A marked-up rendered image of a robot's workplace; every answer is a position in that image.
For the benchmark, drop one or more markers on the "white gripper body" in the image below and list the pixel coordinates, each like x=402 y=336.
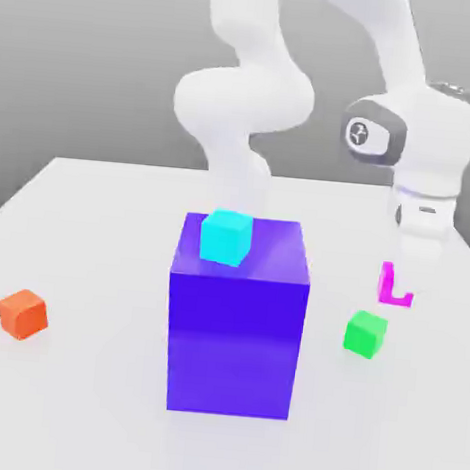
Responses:
x=419 y=251

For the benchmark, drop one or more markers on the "small magenta cube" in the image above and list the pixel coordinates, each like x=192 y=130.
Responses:
x=386 y=288

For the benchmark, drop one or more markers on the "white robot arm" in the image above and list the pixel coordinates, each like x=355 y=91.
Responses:
x=243 y=99

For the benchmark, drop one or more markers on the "small green cube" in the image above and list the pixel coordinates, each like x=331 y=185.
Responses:
x=364 y=334

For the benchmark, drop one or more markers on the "small cyan cube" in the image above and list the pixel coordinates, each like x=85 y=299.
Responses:
x=224 y=238

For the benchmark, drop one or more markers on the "small orange cube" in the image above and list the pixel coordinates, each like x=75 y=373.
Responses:
x=22 y=314

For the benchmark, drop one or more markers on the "large purple box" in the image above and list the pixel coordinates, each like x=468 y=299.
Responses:
x=234 y=339

